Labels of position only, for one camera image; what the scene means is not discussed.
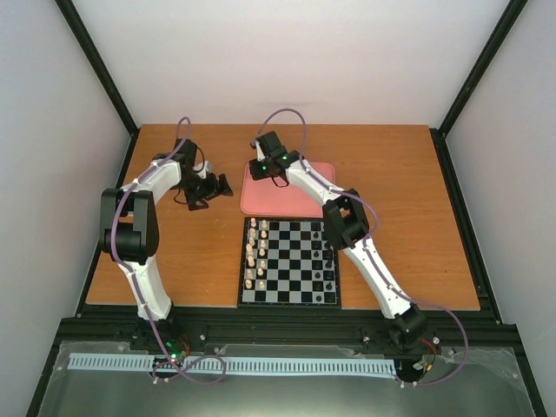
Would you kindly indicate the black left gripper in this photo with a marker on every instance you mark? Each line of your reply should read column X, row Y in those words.
column 211, row 191

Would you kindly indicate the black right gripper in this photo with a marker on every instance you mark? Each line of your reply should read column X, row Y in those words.
column 255, row 175

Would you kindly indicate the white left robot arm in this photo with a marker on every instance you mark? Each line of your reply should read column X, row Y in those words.
column 129, row 230

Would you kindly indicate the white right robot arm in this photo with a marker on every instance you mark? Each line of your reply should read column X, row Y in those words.
column 347, row 229

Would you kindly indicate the pink plastic tray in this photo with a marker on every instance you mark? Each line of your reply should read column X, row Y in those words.
column 262, row 197

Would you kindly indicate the black white chessboard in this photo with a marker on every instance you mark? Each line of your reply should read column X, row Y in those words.
column 289, row 273

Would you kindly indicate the left black frame post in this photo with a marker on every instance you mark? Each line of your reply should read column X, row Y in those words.
column 93, row 56

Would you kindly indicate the black frame post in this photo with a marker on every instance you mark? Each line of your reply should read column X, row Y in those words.
column 93, row 56
column 492, row 46

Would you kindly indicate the light blue slotted cable duct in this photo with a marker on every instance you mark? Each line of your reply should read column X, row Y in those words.
column 242, row 366

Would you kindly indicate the black aluminium frame base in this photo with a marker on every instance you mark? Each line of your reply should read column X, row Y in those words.
column 256, row 327

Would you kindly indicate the right black frame post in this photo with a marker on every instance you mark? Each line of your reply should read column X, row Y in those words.
column 492, row 46

